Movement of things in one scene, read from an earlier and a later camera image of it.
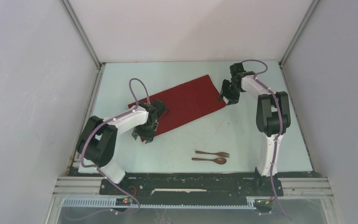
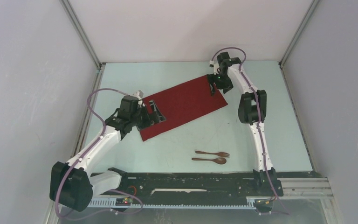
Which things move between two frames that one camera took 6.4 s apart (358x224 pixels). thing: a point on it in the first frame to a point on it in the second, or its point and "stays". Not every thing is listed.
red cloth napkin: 186,101 stays
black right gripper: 234,99 to 212,78
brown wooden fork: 219,154 stays
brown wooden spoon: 220,160 stays
